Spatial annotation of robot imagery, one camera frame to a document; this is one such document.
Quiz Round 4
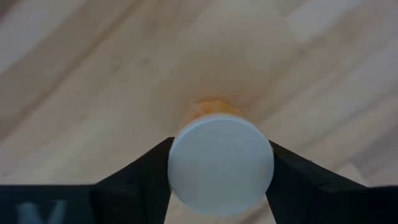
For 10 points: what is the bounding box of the amber pill bottle white cap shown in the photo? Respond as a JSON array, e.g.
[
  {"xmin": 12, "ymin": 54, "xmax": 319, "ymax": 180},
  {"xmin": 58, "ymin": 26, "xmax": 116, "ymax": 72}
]
[{"xmin": 167, "ymin": 98, "xmax": 275, "ymax": 218}]

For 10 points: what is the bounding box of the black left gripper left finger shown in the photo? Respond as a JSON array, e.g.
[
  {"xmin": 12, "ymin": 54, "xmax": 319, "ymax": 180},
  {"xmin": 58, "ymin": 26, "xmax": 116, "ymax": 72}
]
[{"xmin": 90, "ymin": 136, "xmax": 175, "ymax": 224}]

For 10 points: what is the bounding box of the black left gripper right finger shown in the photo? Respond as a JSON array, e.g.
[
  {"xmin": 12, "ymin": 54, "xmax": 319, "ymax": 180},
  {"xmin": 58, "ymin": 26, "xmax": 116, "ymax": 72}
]
[{"xmin": 266, "ymin": 140, "xmax": 374, "ymax": 224}]

